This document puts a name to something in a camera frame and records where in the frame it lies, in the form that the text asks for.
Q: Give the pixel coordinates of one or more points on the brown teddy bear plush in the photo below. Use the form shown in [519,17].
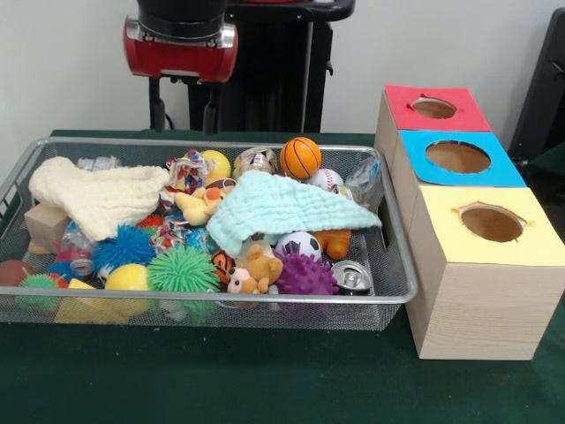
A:
[256,269]

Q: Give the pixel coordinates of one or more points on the blue koosh ball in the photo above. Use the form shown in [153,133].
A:
[121,247]

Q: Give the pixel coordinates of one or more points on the silver mesh bin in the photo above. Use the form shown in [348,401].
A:
[331,315]

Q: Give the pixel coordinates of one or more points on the toy soccer ball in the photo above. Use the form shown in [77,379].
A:
[300,245]

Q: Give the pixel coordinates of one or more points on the silver drink can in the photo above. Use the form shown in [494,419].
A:
[353,278]

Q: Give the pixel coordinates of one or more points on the cream knitted cloth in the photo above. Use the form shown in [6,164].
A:
[97,194]

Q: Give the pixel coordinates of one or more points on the yellow plush duck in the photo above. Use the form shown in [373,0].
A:
[194,207]

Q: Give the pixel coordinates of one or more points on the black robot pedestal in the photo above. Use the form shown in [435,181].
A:
[273,66]

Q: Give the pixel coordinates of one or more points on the yellow smooth ball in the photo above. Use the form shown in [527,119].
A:
[127,278]

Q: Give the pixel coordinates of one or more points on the dark green table cloth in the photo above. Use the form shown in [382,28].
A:
[265,380]

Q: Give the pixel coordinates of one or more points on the black stand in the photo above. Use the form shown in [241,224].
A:
[543,88]

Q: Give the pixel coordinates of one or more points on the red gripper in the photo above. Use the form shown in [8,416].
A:
[181,59]

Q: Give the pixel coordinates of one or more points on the mint green knitted cloth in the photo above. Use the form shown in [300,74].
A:
[282,207]

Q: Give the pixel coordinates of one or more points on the wooden three-hole box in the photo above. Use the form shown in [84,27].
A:
[476,309]

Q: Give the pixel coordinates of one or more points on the orange toy basketball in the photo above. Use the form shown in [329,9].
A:
[300,158]

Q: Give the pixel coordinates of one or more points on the dark green side-table cloth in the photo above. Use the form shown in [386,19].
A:
[552,161]

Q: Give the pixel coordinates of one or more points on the purple spiky ball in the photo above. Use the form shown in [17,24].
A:
[304,276]

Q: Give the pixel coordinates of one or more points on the green koosh ball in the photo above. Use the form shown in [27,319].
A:
[182,269]

